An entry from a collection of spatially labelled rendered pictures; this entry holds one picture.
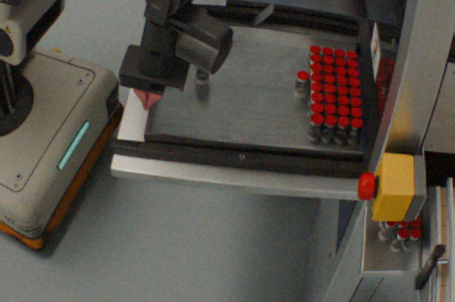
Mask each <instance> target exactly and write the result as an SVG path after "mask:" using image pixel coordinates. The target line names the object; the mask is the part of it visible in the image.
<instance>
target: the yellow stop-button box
mask: <svg viewBox="0 0 455 302"><path fill-rule="evenodd" d="M424 171H425V169H424V157H423V156H422V155H414V156H412V155H399V154H392V153H383V154H382V156H381V157H380V161H379V166H378V168H377V170H376V174H375V178H374V183H376V188H375V192H373V196H372V211H371V216H372V220H374V221H378V220H379V221H401V220H403V222H406V221H408V222H412V221H413V220H414V218H415V216H416V215H417V213H418V210H419V207H420V205H421V203H422V201H423V198H424V196H425V189H426V188H425V175H424Z"/></svg>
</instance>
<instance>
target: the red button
mask: <svg viewBox="0 0 455 302"><path fill-rule="evenodd" d="M374 178H375V174H374V172H373V173H371V172H364V173H362V175H361V177H360V178H359V180H358V184H357V196H358V198H359V199H360V200H361V201H370V200H371V199H372V196H373V192H375V188H376V183H374Z"/></svg>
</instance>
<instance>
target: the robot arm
mask: <svg viewBox="0 0 455 302"><path fill-rule="evenodd" d="M145 1H146V4H147V5H146V10H145V11H144V14H143V17H146V21H145V22H144V28H143V34H142V38H141V40H140V45H137V44H136V45H133V44H130V45H128V47H127V50H126V53H125V55H124V59H123V62H122V65H121V67H120V70H119V76H118V77H119V85H121V86H123V87H125V88H127V87H129V88H133V92H134V93H135V94H136V96H137V97H138V98H139V99H140V101H141V105H142V106H143V109H144V110H146V111H148V110H149V109H150V107H151V106H152V105H153V104H154V103H156V101H157V100H159V99H161V98H162V97H163V95H164V91H165V87H166V86H169V87H173V88H177V89H180V92H183V91H184V87H185V83H186V80H187V76H188V69H189V65H190V64H192V65H194V66H195V67H197V68H200V69H201V70H203V71H204V72H206V73H207V72H209V73H210V74H212V75H214V74H215V73H216V72H217V71H218V70H219V69H220V67H221V66H222V64H223V63H224V62H225V61H226V59H227V57H228V55H229V53H230V50H231V48H232V45H233V39H232V38H233V34H234V32H233V29H232V28H230V27H228V26H227V25H225V24H224V23H222V22H220V21H219V20H215V19H214V18H213V17H212V16H210V15H208V14H206V13H207V10H205V9H204V8H201V7H199V6H197V5H195V4H192V3H191V2H192V1H194V0H145Z"/></svg>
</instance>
